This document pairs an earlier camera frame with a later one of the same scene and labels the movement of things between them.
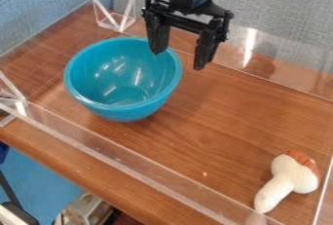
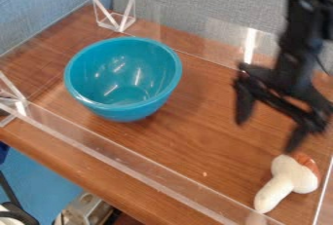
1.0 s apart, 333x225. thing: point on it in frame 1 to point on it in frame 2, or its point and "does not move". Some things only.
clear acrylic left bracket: x=14 y=102 does not move
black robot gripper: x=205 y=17 to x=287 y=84
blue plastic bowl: x=119 y=80 does not move
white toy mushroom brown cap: x=296 y=173 does not move
